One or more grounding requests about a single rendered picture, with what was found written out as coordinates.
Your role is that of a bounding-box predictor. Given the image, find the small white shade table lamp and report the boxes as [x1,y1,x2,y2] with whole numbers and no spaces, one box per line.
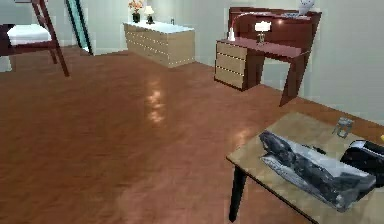
[143,5,156,25]

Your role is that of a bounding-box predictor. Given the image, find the dark red writing desk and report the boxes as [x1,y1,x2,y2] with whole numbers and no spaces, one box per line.
[214,6,323,108]

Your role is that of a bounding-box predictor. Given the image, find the grey flat dish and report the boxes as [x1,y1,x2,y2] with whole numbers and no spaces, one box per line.
[283,11,305,19]

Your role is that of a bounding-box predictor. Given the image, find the white bent desk lamp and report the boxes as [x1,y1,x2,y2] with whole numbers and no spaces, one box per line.
[227,11,272,43]

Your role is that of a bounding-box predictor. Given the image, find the clear glass jar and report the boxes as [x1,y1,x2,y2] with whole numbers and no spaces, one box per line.
[332,116,355,139]

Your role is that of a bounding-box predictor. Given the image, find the teal framed door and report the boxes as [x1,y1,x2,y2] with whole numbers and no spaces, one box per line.
[65,0,94,56]

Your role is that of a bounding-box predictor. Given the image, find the small white shade brass lamp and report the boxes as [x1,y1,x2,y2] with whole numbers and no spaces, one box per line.
[254,20,272,45]

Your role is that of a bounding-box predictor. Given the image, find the orange flowers in black vase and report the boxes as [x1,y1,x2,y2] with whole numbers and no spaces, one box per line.
[128,0,144,24]

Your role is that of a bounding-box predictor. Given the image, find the white ceramic vase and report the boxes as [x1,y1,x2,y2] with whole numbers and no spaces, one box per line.
[298,0,316,17]

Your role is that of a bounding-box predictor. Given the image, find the dark red wooden chair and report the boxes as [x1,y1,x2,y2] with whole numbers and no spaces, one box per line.
[0,0,71,78]

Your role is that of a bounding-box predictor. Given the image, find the light wooden table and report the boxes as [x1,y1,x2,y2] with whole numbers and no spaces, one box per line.
[226,111,384,224]

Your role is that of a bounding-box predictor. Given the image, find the black and white box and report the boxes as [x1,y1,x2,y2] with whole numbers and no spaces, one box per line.
[340,139,384,188]

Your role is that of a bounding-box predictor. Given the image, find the black pen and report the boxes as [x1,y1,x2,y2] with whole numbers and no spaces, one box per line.
[301,143,328,156]

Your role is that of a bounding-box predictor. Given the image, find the beige chest of drawers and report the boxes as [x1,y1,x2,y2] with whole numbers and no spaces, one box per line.
[123,21,197,69]

